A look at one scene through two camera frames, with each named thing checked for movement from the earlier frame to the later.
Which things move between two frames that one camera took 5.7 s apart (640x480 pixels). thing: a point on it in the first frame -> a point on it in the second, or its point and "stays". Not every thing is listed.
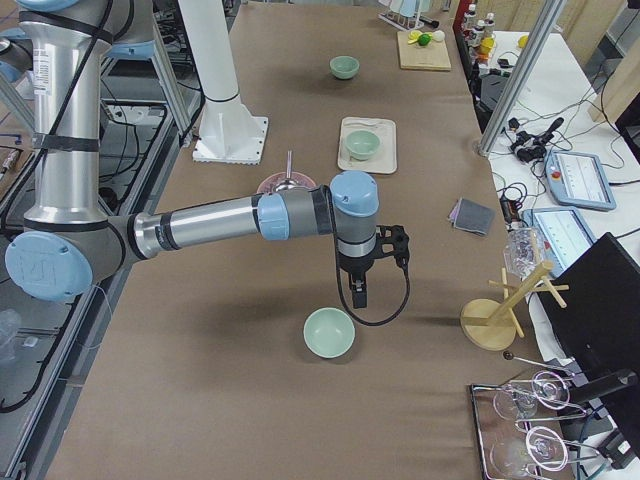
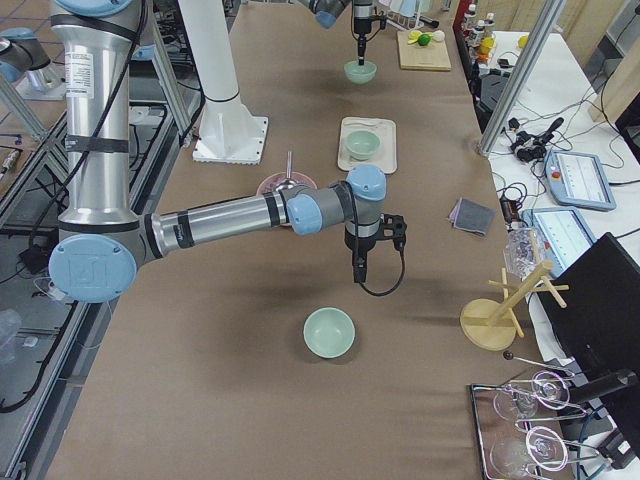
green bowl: (344, 67) -> (360, 74)
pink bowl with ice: (270, 183) stays
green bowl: (329, 333) stays
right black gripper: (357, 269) -> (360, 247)
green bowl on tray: (362, 143) stays
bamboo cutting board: (434, 56) stays
